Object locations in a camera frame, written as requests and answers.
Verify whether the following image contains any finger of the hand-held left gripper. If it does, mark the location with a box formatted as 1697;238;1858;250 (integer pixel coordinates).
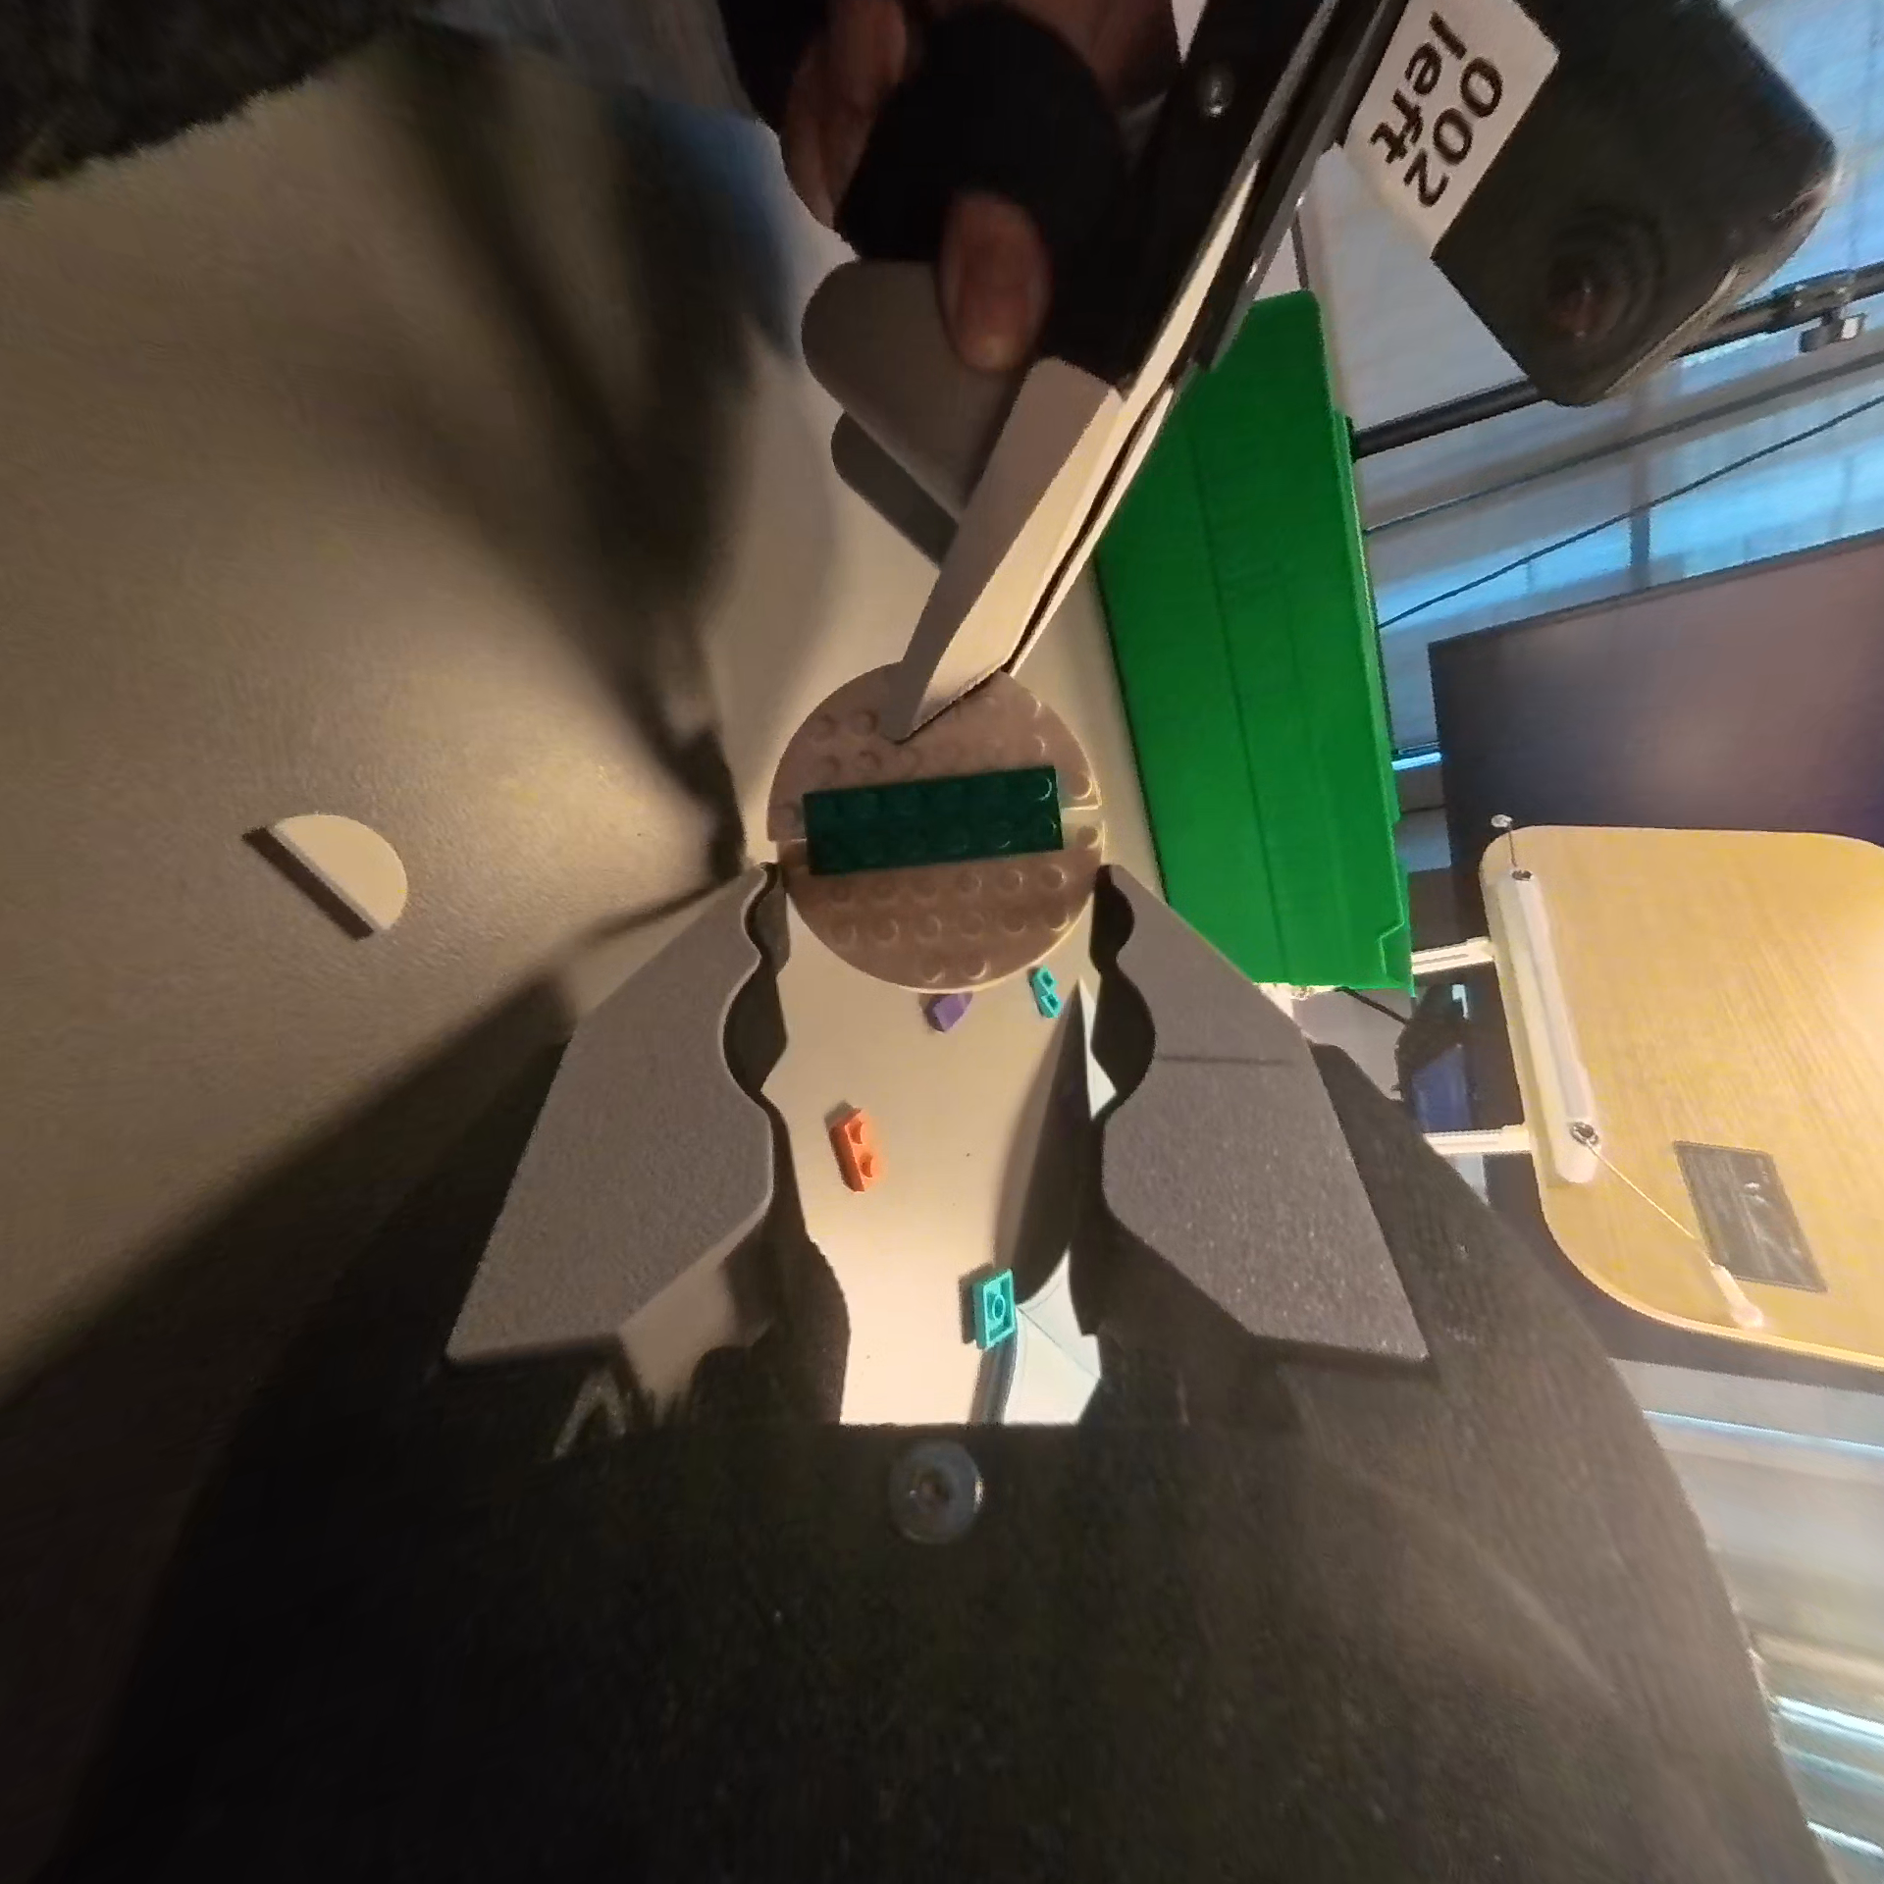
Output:
879;358;1183;740

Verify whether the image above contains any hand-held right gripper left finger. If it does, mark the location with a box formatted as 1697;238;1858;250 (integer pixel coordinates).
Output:
446;867;808;1400

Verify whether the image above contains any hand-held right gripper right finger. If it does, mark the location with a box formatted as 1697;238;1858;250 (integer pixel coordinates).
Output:
1087;868;1433;1369

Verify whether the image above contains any green lego plate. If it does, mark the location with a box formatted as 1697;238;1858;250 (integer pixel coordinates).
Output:
801;770;1065;883

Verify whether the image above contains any white half-circle lego tile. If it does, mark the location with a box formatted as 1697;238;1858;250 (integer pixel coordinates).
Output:
242;812;409;935

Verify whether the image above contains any person's left hand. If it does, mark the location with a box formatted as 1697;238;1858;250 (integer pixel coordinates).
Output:
780;0;1181;372

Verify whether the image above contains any green plastic bin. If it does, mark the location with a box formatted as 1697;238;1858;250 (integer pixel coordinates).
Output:
1091;290;1413;991

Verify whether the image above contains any wooden side table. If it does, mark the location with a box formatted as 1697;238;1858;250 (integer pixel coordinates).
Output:
1478;824;1884;1378

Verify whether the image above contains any black tripod pole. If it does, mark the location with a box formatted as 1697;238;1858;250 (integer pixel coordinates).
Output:
1356;264;1884;458

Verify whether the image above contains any black monitor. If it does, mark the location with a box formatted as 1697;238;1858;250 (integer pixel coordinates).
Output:
1429;530;1884;887

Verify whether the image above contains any person's black sweater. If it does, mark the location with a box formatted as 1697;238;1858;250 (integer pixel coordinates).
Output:
0;0;768;193

